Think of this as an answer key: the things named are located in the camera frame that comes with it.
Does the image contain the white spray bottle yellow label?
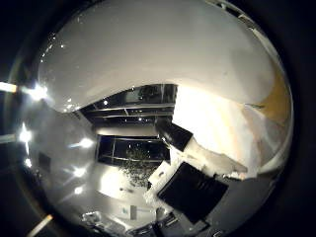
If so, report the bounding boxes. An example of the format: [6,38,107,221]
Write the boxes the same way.
[37,0,294,176]

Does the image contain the green leafy plant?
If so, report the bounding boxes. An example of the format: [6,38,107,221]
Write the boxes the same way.
[119,144,156,190]

